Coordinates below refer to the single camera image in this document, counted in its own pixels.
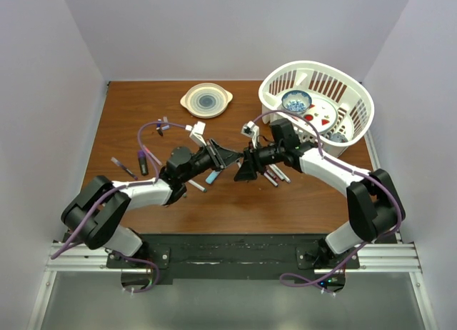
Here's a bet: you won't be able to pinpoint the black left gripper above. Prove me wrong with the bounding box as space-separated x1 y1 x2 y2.
181 138 243 183

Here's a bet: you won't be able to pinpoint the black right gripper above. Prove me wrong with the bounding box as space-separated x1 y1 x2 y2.
234 141 284 181

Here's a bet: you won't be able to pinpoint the light blue highlighter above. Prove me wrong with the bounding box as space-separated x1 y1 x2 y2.
205 171 220 185

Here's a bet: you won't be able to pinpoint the red transparent pen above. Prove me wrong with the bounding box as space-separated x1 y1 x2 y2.
266 169 280 182

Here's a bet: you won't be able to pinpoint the white pen lavender cap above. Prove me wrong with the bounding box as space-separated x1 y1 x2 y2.
276 168 291 184

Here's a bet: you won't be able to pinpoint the white marker teal cap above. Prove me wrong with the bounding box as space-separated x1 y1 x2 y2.
188 179 207 193

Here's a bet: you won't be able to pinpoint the white marker black cap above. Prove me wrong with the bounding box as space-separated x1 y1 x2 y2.
270 164 286 181

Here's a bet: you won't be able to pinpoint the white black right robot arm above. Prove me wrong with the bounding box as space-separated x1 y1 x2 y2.
234 119 405 268

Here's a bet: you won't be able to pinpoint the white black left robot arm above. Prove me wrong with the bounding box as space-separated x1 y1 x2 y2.
51 139 242 267

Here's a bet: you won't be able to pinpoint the pink highlighter pen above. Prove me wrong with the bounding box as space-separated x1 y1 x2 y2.
142 145 162 166

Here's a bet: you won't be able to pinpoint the cream plate with spiral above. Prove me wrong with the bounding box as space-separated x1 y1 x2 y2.
180 83 233 119

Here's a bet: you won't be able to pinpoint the black purple highlighter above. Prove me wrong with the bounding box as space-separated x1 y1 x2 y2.
137 150 149 176

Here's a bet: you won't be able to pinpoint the blue white bowl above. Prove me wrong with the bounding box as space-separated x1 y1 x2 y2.
281 90 312 114

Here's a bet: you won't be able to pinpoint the white plate red shapes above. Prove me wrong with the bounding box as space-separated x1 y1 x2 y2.
303 96 338 134

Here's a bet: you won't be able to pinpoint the small blue patterned dish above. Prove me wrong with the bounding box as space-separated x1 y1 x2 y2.
330 132 348 143

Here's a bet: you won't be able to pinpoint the white plastic basket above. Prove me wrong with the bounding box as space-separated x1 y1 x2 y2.
258 61 374 157

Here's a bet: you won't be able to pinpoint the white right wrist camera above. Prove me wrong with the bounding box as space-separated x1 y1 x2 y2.
241 121 260 149

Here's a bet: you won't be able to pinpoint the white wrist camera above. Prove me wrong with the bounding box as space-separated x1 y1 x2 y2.
241 121 260 149
185 121 206 147

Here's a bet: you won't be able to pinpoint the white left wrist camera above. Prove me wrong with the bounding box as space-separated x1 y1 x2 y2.
185 121 206 147

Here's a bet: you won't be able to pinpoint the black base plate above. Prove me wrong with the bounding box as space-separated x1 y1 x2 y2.
106 233 360 291

